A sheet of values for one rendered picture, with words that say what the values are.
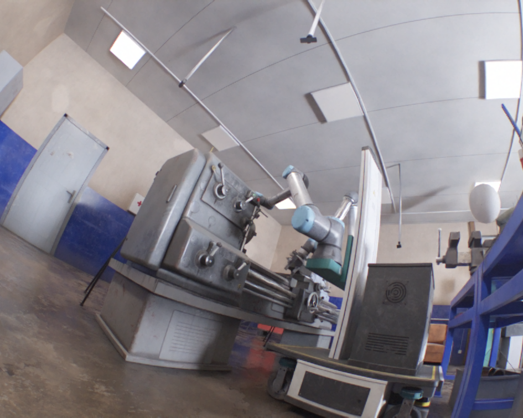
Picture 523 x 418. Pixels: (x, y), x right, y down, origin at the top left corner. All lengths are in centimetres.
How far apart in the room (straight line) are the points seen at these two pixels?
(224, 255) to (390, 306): 92
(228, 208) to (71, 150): 349
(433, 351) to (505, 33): 507
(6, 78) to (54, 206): 214
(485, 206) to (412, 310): 383
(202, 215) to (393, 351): 124
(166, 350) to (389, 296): 118
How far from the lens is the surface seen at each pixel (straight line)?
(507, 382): 171
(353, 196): 210
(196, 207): 140
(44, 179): 441
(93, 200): 450
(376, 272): 125
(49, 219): 436
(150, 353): 138
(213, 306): 138
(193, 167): 143
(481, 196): 486
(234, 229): 161
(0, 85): 382
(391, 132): 400
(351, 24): 308
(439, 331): 555
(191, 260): 124
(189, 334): 146
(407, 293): 119
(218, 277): 137
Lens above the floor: 47
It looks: 24 degrees up
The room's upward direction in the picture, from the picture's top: 18 degrees clockwise
